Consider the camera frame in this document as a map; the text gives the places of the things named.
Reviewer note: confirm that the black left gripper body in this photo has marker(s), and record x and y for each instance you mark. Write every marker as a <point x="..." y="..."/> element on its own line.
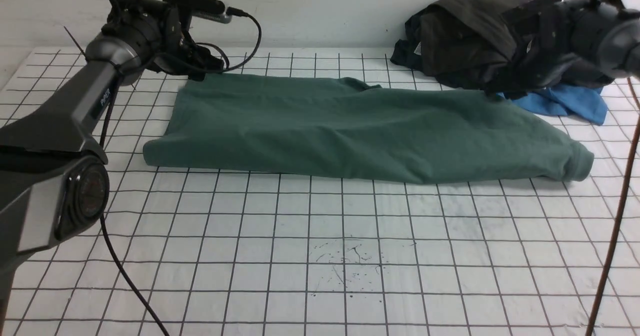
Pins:
<point x="151" y="28"/>

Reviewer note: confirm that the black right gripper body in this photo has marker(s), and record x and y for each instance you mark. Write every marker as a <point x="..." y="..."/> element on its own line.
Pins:
<point x="543" y="58"/>

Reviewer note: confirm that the green long-sleeved shirt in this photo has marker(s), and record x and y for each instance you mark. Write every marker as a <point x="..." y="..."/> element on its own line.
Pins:
<point x="345" y="128"/>

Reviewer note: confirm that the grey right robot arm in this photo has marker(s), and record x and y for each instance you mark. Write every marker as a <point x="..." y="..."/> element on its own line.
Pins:
<point x="607" y="37"/>

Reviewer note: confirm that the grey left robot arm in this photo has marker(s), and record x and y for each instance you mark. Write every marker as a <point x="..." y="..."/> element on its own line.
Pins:
<point x="54" y="183"/>

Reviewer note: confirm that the blue garment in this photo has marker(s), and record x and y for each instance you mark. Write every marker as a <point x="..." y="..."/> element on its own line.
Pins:
<point x="563" y="100"/>

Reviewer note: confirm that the dark grey garment pile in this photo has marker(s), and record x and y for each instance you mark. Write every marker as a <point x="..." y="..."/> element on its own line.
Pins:
<point x="467" y="44"/>

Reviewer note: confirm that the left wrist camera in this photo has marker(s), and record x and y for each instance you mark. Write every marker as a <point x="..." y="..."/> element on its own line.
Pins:
<point x="211" y="10"/>

